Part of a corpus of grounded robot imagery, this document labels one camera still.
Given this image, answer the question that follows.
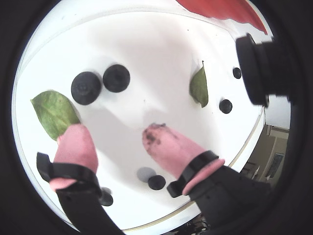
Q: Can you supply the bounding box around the large green leaf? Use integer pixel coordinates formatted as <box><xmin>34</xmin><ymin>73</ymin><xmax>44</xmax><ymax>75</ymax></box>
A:
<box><xmin>30</xmin><ymin>90</ymin><xmax>81</xmax><ymax>142</ymax></box>

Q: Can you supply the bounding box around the red collapsible silicone cup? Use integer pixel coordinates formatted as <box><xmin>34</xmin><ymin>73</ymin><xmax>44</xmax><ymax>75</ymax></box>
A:
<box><xmin>176</xmin><ymin>0</ymin><xmax>269</xmax><ymax>35</ymax></box>

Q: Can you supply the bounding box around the black camera lens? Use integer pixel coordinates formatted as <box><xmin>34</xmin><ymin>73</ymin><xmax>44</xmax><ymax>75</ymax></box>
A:
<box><xmin>235</xmin><ymin>33</ymin><xmax>298</xmax><ymax>107</ymax></box>

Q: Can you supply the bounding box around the white paper sheet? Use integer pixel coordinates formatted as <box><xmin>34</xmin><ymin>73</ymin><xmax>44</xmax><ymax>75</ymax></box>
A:
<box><xmin>14</xmin><ymin>9</ymin><xmax>267</xmax><ymax>231</ymax></box>

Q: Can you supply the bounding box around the pink sleeved gripper finger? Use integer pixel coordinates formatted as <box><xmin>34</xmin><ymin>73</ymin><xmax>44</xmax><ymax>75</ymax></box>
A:
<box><xmin>36</xmin><ymin>124</ymin><xmax>128</xmax><ymax>235</ymax></box>
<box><xmin>142</xmin><ymin>124</ymin><xmax>272</xmax><ymax>235</ymax></box>

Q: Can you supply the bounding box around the small green leaf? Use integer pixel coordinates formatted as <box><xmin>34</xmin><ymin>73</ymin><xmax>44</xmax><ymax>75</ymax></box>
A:
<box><xmin>189</xmin><ymin>60</ymin><xmax>209</xmax><ymax>108</ymax></box>

